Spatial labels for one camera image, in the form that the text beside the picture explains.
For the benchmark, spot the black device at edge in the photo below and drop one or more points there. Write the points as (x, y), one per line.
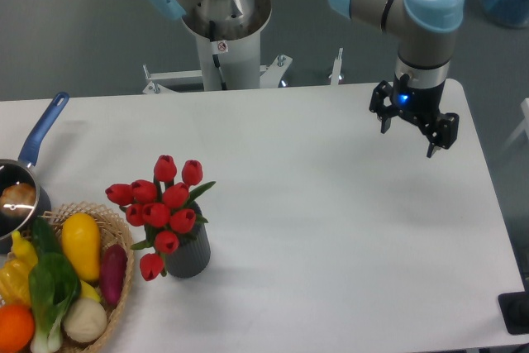
(514, 309)

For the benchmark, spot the yellow squash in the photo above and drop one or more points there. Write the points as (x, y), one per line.
(81, 243)

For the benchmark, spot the woven wicker basket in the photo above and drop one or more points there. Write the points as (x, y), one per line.
(113, 230)

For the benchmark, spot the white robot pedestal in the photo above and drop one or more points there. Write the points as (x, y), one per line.
(228, 38)

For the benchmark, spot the white frame at right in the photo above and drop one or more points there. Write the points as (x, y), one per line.
(520, 132)

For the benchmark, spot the white garlic bulb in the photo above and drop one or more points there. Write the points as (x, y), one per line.
(85, 321)

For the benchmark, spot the orange fruit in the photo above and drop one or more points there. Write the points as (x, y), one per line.
(17, 327)

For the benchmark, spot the blue handled saucepan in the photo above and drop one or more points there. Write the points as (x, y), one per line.
(20, 170)

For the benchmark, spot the green bok choy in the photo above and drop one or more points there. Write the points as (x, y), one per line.
(53, 286)

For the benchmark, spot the dark grey ribbed vase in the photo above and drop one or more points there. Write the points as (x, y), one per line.
(194, 252)

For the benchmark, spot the purple eggplant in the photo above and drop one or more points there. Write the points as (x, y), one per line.
(112, 274)

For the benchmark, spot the yellow bell pepper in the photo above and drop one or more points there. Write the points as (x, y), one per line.
(14, 280)

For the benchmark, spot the small yellow pepper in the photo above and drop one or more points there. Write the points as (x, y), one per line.
(23, 249)

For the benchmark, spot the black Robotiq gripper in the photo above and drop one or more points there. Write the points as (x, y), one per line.
(416, 105)

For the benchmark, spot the brown bun in pan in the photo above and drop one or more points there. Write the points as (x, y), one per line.
(18, 200)

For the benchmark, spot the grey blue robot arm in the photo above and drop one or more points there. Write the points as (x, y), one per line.
(426, 30)

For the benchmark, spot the red tulip bouquet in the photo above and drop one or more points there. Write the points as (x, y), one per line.
(151, 203)

